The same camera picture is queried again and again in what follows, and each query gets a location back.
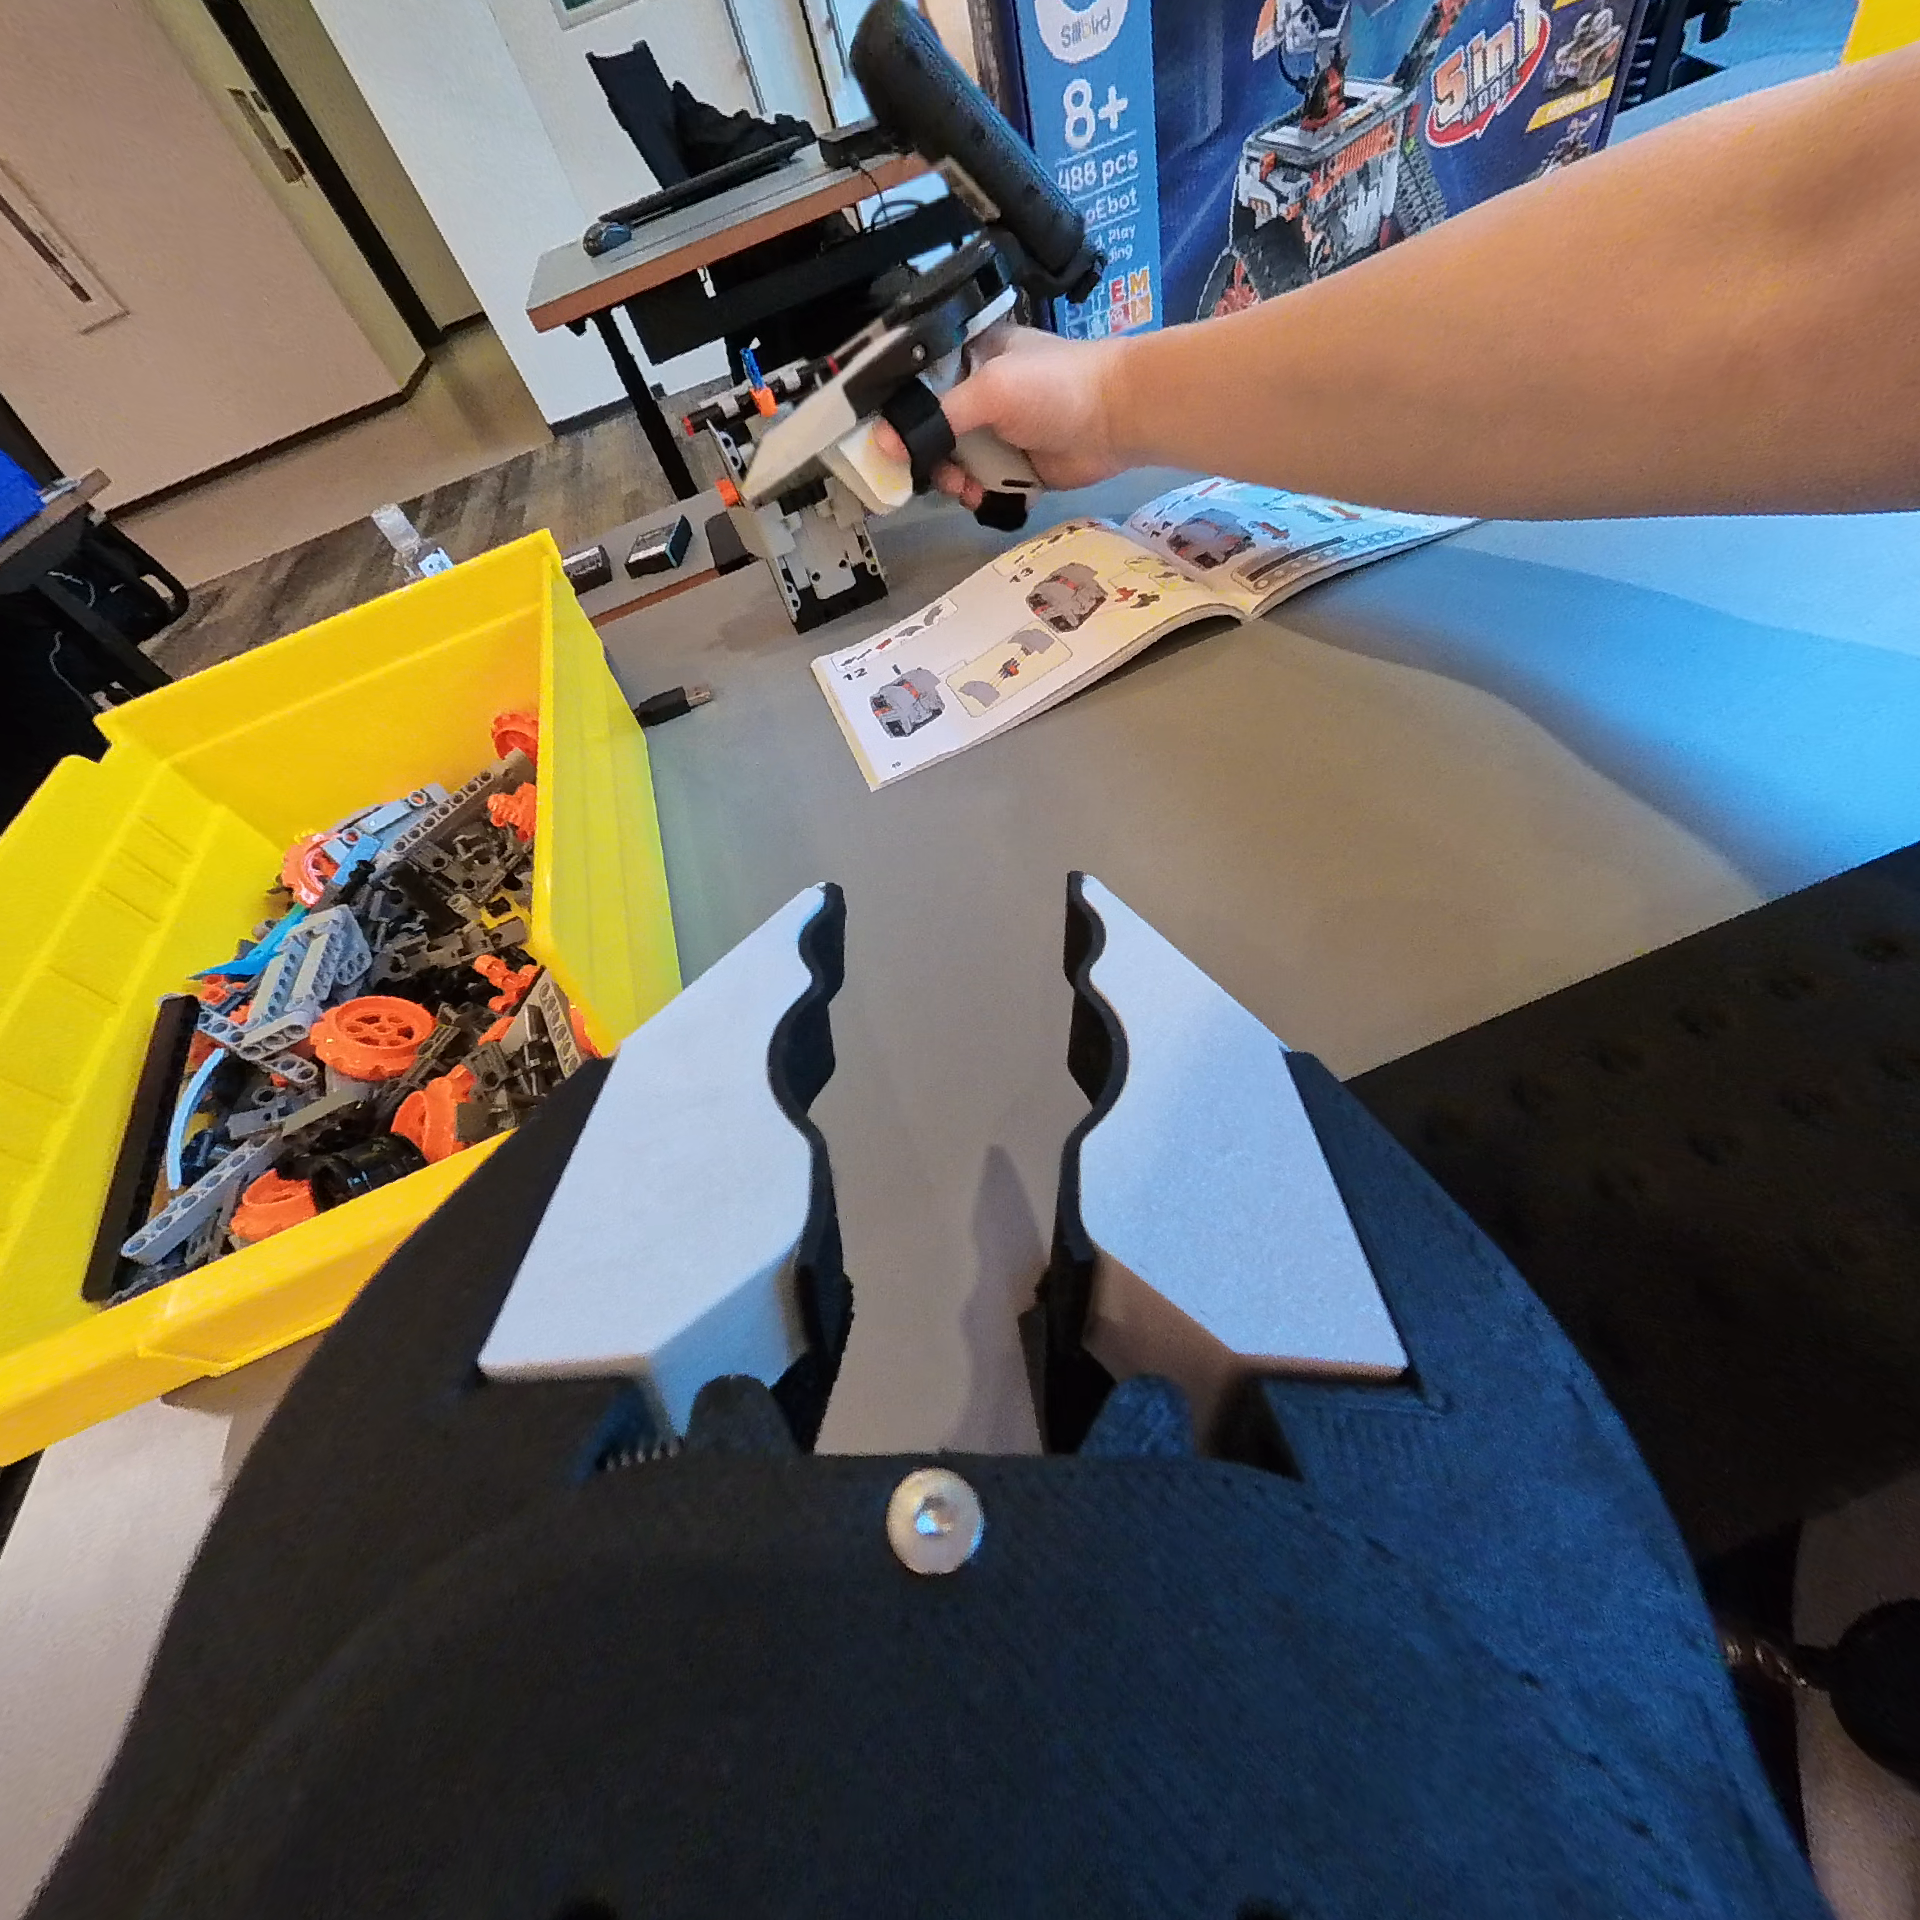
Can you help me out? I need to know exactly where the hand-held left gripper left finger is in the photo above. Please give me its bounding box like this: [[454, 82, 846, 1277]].
[[473, 883, 859, 1453]]

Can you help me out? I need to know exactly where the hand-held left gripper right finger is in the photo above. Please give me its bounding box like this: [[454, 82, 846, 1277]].
[[1032, 871, 1416, 1456]]

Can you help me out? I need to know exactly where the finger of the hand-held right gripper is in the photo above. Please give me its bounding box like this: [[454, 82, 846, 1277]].
[[738, 369, 904, 512], [781, 321, 966, 401]]

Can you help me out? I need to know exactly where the partly built toy robot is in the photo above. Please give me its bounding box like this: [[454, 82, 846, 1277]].
[[682, 336, 890, 635]]

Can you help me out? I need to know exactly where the white instruction booklet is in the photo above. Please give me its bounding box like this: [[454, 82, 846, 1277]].
[[810, 476, 1482, 793]]

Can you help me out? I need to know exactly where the pile of toy building bricks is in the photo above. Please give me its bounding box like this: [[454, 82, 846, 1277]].
[[82, 705, 607, 1311]]

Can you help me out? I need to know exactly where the yellow plastic bin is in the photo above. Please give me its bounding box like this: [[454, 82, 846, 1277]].
[[0, 529, 689, 1468]]

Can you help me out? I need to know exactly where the person's right forearm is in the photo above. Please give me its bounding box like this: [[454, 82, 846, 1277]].
[[1102, 41, 1920, 522]]

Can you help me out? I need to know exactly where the brown-edged office desk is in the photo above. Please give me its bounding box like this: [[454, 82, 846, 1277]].
[[526, 143, 976, 506]]

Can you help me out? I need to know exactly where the grey desk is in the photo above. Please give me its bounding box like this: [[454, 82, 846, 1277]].
[[0, 451, 1920, 1920]]

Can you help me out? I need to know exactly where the person's right hand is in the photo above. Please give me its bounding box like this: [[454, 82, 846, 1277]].
[[874, 321, 1134, 512]]

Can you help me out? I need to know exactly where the blue toy robot box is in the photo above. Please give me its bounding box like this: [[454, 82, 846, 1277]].
[[987, 0, 1655, 345]]

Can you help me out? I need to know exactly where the black keyboard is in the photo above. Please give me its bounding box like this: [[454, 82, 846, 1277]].
[[597, 133, 816, 231]]

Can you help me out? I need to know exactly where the black bag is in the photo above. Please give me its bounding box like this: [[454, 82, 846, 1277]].
[[585, 37, 818, 173]]

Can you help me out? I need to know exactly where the black dimpled pad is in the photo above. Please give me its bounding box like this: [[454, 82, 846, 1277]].
[[1347, 852, 1920, 1567]]

